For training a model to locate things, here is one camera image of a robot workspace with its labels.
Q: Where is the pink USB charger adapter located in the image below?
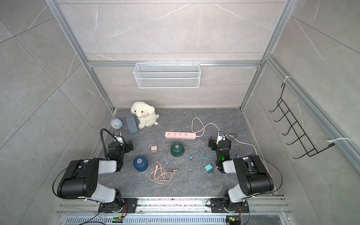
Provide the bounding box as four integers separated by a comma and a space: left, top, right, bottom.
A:
150, 145, 158, 153

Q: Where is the pink USB cable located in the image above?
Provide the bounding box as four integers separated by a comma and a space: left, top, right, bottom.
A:
148, 161, 179, 185

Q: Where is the pink power strip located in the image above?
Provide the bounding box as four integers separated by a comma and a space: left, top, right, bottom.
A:
164, 117, 271, 178

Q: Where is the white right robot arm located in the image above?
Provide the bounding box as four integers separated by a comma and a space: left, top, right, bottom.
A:
208, 136, 278, 213

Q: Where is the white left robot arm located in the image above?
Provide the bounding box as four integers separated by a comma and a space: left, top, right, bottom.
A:
52, 128, 134, 214

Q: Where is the grey-blue glasses case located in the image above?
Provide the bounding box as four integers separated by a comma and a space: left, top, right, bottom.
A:
126, 116, 139, 135

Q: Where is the teal USB charger adapter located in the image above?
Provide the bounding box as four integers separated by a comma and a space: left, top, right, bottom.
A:
204, 164, 214, 173

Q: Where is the white plush dog toy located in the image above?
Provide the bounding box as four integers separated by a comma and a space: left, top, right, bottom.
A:
130, 101, 159, 129

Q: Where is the teal USB cable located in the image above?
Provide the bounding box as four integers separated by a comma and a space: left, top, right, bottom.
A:
189, 147, 240, 169

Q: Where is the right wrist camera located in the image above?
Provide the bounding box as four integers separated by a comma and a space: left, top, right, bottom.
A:
217, 130, 226, 144

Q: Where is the white wire mesh basket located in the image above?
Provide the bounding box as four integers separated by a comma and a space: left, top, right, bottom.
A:
133, 62, 201, 89

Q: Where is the metal base rail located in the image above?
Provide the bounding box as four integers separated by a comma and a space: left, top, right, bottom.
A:
50, 196, 295, 225

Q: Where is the black wall hook rack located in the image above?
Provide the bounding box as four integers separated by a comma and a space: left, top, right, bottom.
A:
269, 83, 335, 159

